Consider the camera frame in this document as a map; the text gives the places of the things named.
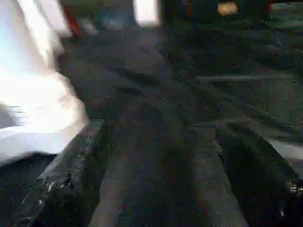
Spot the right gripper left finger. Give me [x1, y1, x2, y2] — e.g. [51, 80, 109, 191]
[4, 119, 106, 227]

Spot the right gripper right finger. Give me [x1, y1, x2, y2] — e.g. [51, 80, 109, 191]
[212, 122, 303, 227]

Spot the black table mat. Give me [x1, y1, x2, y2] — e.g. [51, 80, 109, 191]
[0, 0, 303, 227]

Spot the small yellow label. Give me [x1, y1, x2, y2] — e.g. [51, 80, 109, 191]
[217, 2, 239, 15]

